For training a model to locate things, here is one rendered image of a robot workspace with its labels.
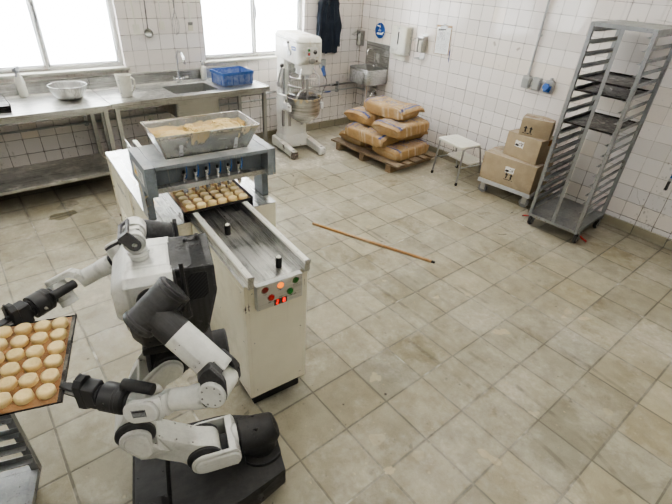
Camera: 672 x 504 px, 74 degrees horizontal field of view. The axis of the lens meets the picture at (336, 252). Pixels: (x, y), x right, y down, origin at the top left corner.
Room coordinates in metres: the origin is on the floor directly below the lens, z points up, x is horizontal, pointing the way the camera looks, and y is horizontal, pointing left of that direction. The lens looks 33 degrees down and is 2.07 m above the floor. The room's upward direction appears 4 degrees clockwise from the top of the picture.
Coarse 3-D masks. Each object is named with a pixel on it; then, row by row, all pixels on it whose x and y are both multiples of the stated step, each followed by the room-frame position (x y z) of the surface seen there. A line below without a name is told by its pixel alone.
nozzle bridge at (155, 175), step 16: (256, 144) 2.47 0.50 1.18; (144, 160) 2.12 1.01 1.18; (160, 160) 2.14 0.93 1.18; (176, 160) 2.15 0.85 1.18; (192, 160) 2.17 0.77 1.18; (208, 160) 2.20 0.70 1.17; (224, 160) 2.34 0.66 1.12; (240, 160) 2.40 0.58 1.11; (256, 160) 2.46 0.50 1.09; (272, 160) 2.43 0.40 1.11; (144, 176) 2.02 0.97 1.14; (160, 176) 2.13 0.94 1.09; (176, 176) 2.18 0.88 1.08; (192, 176) 2.23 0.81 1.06; (224, 176) 2.29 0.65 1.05; (240, 176) 2.34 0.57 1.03; (256, 176) 2.56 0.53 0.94; (144, 192) 2.10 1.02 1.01; (160, 192) 2.08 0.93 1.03; (144, 208) 2.16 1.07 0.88
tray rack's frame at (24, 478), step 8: (8, 472) 1.05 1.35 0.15; (16, 472) 1.06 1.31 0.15; (24, 472) 1.06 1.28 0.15; (32, 472) 1.06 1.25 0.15; (40, 472) 1.08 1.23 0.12; (0, 480) 1.02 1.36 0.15; (8, 480) 1.02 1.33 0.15; (16, 480) 1.02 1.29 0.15; (24, 480) 1.02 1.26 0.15; (32, 480) 1.03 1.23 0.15; (0, 488) 0.98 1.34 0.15; (8, 488) 0.99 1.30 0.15; (16, 488) 0.99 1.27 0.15; (24, 488) 0.99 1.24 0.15; (32, 488) 0.99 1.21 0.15; (0, 496) 0.95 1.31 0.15; (8, 496) 0.95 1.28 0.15; (16, 496) 0.96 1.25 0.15; (24, 496) 0.96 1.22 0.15; (32, 496) 0.96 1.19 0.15
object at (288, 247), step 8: (240, 208) 2.31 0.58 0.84; (248, 208) 2.22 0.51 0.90; (248, 216) 2.22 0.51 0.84; (256, 216) 2.14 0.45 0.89; (264, 224) 2.06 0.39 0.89; (272, 232) 1.98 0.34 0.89; (280, 232) 1.97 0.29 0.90; (280, 240) 1.92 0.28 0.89; (288, 240) 1.90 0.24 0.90; (288, 248) 1.85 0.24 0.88; (296, 248) 1.83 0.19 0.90; (296, 256) 1.79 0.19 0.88; (304, 256) 1.76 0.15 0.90; (304, 264) 1.73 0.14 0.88
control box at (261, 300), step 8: (296, 272) 1.71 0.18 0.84; (272, 280) 1.64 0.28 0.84; (280, 280) 1.65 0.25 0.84; (288, 280) 1.67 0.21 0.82; (256, 288) 1.58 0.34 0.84; (272, 288) 1.62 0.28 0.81; (280, 288) 1.64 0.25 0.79; (288, 288) 1.67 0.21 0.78; (296, 288) 1.70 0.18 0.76; (256, 296) 1.58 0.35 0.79; (264, 296) 1.60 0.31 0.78; (280, 296) 1.64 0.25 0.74; (288, 296) 1.67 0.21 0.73; (296, 296) 1.70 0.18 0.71; (256, 304) 1.58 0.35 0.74; (264, 304) 1.59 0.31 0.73; (272, 304) 1.62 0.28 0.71
